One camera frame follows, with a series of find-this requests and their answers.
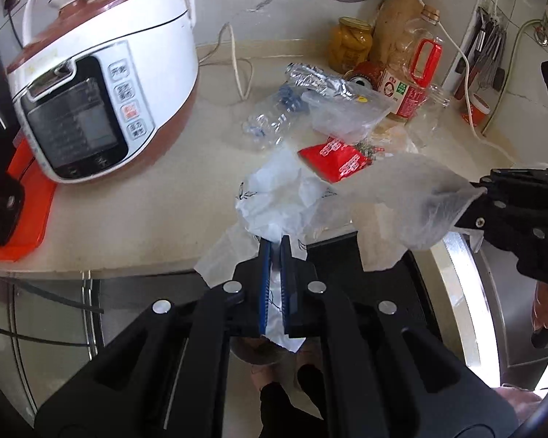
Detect red snack packet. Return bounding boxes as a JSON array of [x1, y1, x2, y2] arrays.
[[298, 138, 372, 184]]

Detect silver foil wrapper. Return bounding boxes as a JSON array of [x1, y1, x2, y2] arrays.
[[285, 62, 352, 98]]

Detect oil bottle with red handle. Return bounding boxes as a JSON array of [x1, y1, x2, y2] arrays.
[[377, 5, 442, 122]]

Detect white trash bin with liner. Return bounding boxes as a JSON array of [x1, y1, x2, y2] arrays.
[[231, 337, 286, 366]]

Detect white power cable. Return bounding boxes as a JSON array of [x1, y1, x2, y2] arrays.
[[197, 0, 548, 172]]

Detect white and red rice cooker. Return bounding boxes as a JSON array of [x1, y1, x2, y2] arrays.
[[7, 0, 200, 184]]

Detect brown paper bag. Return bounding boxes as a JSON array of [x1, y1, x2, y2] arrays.
[[368, 0, 424, 64]]

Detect hanging utensils rack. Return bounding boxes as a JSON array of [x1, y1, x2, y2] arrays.
[[465, 7, 507, 92]]

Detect red tin can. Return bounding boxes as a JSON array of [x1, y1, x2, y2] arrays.
[[345, 60, 386, 91]]

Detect clear pickled vegetable packet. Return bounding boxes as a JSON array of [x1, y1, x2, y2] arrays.
[[354, 124, 419, 164]]

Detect person's right hand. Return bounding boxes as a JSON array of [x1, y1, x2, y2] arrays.
[[532, 282, 548, 332]]

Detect glass jar of yellow preserves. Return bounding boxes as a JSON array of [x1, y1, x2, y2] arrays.
[[327, 17, 373, 73]]

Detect orange plastic tray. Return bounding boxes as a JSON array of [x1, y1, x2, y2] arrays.
[[0, 139, 57, 262]]

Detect stainless steel sink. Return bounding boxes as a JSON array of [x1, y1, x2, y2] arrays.
[[430, 233, 548, 396]]

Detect white plastic bag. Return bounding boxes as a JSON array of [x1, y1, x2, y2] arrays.
[[194, 142, 488, 354]]

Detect clear plastic food container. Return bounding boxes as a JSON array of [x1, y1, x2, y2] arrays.
[[301, 85, 394, 145]]

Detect crushed clear water bottle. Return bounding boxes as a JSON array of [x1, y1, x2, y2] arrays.
[[241, 83, 310, 150]]

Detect clear glass cup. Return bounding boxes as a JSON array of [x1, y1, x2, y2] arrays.
[[406, 84, 450, 149]]

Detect small orange lidded cup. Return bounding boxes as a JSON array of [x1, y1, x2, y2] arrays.
[[461, 93, 491, 127]]

